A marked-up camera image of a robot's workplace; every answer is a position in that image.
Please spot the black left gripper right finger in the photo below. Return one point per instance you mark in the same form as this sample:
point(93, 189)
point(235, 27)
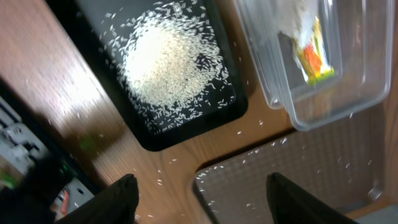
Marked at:
point(291, 204)

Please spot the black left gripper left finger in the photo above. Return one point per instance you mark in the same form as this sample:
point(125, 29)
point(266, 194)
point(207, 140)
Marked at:
point(115, 205)

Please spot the pile of white rice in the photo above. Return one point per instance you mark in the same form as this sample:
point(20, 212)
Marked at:
point(167, 59)

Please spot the plastic snack wrapper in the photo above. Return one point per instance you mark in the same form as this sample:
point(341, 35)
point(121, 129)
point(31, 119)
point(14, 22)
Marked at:
point(299, 20)

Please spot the black waste tray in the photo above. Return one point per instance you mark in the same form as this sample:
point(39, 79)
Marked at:
point(93, 62)

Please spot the dark brown serving tray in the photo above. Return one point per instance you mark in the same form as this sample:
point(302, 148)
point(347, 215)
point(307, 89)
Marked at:
point(341, 163)

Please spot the clear plastic bin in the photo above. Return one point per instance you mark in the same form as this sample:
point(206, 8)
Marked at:
point(358, 39)

